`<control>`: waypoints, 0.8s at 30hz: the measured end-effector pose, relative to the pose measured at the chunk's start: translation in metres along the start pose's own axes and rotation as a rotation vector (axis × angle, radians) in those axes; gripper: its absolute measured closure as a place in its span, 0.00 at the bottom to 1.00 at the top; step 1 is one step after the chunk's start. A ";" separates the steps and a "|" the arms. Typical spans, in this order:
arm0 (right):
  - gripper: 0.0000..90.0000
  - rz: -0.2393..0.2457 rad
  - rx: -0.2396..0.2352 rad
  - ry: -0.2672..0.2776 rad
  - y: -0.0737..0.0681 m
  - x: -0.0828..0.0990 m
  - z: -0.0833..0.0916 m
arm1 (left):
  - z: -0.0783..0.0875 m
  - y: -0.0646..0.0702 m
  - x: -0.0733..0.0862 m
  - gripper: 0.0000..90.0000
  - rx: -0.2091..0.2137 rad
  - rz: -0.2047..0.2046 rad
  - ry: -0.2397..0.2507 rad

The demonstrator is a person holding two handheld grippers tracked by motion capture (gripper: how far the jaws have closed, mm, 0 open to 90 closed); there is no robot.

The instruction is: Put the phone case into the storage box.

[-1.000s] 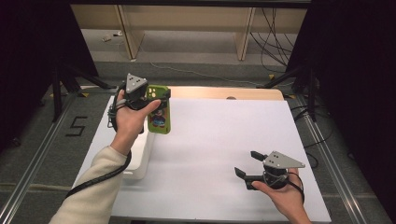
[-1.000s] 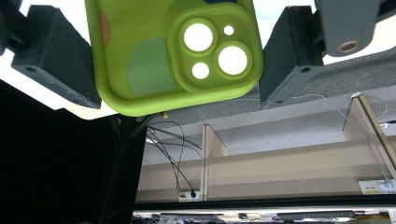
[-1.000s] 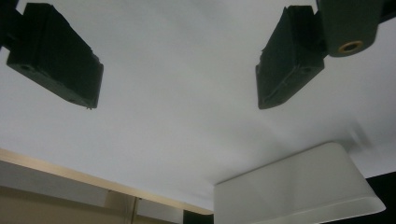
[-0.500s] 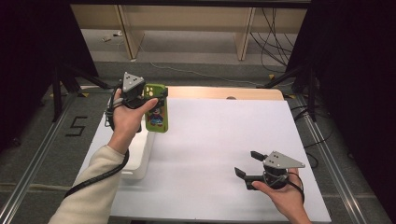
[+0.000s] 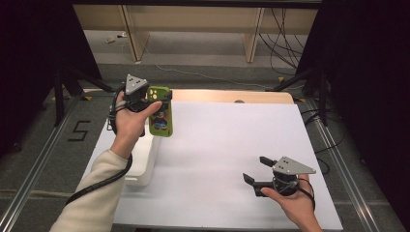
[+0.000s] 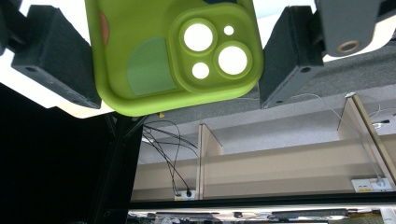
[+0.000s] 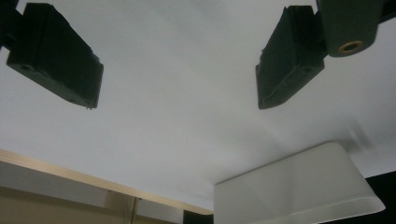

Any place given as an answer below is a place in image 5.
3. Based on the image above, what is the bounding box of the black corrugated cable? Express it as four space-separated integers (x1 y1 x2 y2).
65 84 133 207

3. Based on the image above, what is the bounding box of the green clown print phone case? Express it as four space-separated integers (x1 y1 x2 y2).
147 85 174 138

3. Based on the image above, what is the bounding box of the white table cover sheet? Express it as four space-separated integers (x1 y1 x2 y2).
81 101 344 232

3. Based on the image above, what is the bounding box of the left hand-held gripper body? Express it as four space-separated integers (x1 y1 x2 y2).
124 74 157 113

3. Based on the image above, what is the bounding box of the bundle of black cables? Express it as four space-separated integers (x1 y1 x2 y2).
258 8 307 77

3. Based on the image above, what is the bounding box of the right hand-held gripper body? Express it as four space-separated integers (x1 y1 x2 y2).
261 156 317 197

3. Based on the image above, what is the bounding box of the black curtain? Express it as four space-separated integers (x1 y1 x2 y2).
295 0 410 231
0 0 103 159

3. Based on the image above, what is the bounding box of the person's left hand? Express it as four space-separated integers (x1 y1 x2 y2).
109 91 163 160

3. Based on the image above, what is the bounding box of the black floor cable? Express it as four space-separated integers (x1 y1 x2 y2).
302 108 347 176

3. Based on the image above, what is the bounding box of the metal floor rail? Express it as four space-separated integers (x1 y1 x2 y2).
305 97 385 232
0 96 82 232

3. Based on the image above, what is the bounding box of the black metal stand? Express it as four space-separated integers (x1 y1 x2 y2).
265 67 329 128
52 66 114 128

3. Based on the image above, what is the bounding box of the person's right hand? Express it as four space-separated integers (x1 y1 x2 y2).
259 173 324 232

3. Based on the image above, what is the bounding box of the white plastic bin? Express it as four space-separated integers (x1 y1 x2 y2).
122 125 162 188

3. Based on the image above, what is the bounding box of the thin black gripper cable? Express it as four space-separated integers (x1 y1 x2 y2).
296 178 317 213

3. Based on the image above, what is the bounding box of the light wooden desk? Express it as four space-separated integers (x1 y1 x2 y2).
73 4 319 64

